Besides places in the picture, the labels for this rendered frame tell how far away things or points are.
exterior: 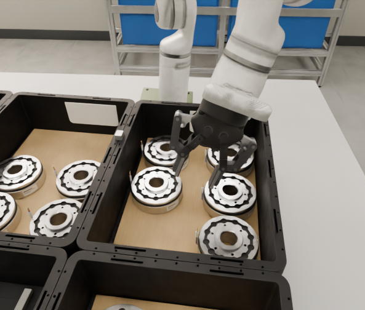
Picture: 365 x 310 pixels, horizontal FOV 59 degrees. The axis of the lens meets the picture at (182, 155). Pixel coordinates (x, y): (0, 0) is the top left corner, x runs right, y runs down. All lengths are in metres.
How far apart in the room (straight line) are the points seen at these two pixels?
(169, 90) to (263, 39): 0.58
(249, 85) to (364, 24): 3.39
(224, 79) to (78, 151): 0.46
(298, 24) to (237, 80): 2.21
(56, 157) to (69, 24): 2.98
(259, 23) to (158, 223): 0.39
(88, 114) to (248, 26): 0.49
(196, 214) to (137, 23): 2.09
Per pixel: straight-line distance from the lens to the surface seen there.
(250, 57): 0.44
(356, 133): 2.47
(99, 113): 0.80
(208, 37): 2.57
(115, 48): 2.68
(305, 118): 1.17
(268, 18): 0.43
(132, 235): 0.61
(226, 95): 0.41
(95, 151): 0.79
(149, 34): 2.59
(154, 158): 0.70
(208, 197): 0.62
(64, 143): 0.84
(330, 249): 0.81
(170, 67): 0.95
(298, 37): 2.67
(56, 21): 3.75
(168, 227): 0.61
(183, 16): 0.90
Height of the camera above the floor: 1.33
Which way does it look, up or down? 42 degrees down
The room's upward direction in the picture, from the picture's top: straight up
